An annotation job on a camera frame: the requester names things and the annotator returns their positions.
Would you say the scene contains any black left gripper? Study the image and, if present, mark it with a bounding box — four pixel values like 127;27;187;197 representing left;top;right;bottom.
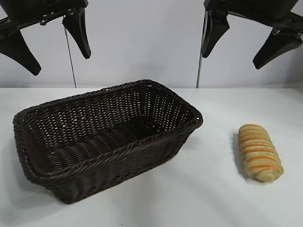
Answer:
0;0;92;77

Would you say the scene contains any thin grey pole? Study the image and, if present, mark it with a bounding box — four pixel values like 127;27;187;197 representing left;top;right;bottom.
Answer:
196;11;207;89

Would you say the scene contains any long striped bread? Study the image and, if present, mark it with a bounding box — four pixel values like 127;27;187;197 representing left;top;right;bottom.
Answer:
237;123;284;183

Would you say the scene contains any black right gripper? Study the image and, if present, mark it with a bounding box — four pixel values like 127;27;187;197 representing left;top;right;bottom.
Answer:
201;0;303;70

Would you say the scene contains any thin grey cable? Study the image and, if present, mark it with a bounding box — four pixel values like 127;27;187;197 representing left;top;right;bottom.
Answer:
63;21;77;86

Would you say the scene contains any dark brown woven basket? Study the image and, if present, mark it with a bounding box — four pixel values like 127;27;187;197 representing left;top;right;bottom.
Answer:
12;79;204;205

